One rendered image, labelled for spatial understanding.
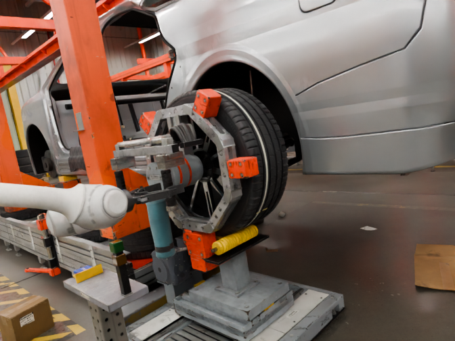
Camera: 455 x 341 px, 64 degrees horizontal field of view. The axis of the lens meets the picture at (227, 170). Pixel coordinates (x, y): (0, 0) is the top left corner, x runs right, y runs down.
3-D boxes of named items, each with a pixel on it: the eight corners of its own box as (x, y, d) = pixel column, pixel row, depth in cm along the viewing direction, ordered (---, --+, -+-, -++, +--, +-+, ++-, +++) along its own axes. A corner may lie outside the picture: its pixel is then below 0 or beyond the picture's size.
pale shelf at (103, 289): (149, 292, 142) (147, 285, 141) (110, 313, 130) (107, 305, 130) (99, 272, 172) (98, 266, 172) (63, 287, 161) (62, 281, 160)
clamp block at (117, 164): (136, 166, 156) (134, 153, 155) (117, 170, 149) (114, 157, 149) (130, 166, 159) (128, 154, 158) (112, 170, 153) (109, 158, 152)
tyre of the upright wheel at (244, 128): (221, 235, 196) (315, 197, 149) (187, 252, 180) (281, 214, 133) (174, 127, 205) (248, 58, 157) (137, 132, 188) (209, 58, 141)
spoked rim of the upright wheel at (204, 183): (223, 218, 191) (292, 186, 155) (189, 233, 175) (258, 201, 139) (186, 133, 198) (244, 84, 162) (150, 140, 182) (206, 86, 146)
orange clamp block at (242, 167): (242, 174, 141) (259, 174, 135) (228, 178, 136) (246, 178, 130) (239, 156, 140) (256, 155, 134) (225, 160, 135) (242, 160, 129)
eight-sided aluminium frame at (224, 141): (249, 233, 144) (227, 95, 136) (238, 239, 139) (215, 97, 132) (168, 221, 182) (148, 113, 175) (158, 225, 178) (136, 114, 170)
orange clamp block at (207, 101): (217, 116, 144) (223, 96, 139) (202, 118, 139) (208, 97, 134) (206, 108, 148) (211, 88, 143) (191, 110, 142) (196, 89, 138)
